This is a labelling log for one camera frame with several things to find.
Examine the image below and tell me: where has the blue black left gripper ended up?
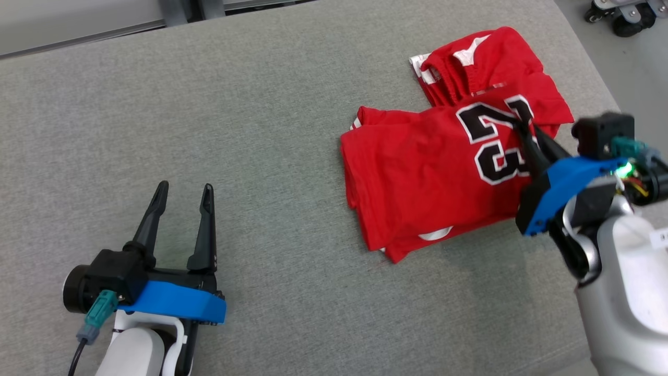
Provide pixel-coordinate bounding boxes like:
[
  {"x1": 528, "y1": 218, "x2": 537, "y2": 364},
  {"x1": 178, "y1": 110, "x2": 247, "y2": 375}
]
[{"x1": 116, "y1": 181, "x2": 228, "y2": 326}]

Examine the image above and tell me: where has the left black cable teal plug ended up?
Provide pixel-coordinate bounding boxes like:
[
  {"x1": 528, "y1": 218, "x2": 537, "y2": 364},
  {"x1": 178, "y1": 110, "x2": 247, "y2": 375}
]
[{"x1": 67, "y1": 290, "x2": 120, "y2": 376}]

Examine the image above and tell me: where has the red white number 23 jersey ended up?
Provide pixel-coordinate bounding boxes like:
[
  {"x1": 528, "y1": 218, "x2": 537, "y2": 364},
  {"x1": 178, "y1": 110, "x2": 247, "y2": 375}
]
[{"x1": 340, "y1": 86, "x2": 575, "y2": 264}]

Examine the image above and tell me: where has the grey partition post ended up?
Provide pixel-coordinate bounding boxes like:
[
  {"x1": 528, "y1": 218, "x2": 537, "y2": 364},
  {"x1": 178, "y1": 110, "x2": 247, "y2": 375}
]
[{"x1": 158, "y1": 0, "x2": 226, "y2": 27}]

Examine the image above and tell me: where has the black cable teal plug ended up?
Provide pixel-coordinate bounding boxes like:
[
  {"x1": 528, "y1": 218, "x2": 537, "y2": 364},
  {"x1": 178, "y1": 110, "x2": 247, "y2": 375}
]
[
  {"x1": 67, "y1": 290, "x2": 120, "y2": 376},
  {"x1": 611, "y1": 136, "x2": 662, "y2": 163}
]

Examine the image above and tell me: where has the black wheeled cart base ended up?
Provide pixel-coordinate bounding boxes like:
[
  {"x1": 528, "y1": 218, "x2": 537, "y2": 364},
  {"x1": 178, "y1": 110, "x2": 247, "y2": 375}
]
[{"x1": 583, "y1": 0, "x2": 668, "y2": 38}]

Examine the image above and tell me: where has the right black cable teal plug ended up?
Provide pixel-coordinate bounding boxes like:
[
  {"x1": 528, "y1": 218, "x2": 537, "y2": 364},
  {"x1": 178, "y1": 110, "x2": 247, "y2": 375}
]
[{"x1": 611, "y1": 136, "x2": 662, "y2": 163}]

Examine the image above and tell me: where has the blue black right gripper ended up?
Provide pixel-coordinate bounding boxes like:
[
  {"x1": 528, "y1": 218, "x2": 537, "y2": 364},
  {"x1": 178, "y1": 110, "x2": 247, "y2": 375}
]
[{"x1": 514, "y1": 121, "x2": 627, "y2": 237}]

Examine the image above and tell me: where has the red shorts white side stripe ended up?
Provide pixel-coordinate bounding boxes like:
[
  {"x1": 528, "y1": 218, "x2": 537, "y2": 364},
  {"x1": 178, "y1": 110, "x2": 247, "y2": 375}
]
[{"x1": 409, "y1": 26, "x2": 555, "y2": 108}]

